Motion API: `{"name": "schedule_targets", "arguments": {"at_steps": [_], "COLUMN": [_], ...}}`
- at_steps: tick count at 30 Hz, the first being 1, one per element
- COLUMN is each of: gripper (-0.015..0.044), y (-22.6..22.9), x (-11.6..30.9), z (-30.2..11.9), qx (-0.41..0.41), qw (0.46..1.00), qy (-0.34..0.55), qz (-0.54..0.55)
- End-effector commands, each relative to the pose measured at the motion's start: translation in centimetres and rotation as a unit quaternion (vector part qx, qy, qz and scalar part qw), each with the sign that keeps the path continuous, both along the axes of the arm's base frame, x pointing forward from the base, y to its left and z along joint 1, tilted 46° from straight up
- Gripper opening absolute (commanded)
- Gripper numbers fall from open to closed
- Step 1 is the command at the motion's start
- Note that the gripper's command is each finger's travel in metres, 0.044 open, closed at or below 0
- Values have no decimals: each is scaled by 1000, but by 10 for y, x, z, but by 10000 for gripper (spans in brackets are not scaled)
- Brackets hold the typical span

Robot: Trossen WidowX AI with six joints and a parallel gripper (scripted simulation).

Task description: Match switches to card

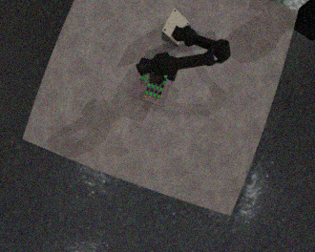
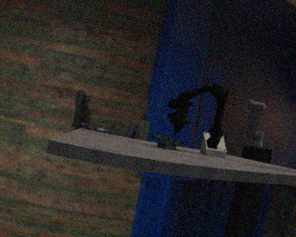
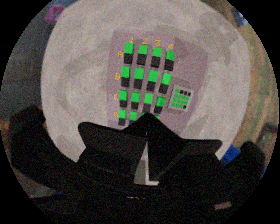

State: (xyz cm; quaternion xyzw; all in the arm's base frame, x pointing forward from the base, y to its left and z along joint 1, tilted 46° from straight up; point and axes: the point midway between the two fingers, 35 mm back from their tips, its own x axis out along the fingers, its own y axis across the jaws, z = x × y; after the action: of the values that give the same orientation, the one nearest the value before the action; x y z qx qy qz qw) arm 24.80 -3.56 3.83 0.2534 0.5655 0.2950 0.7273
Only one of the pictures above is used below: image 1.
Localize mauve switch panel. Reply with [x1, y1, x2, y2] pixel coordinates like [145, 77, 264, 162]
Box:
[129, 72, 172, 107]

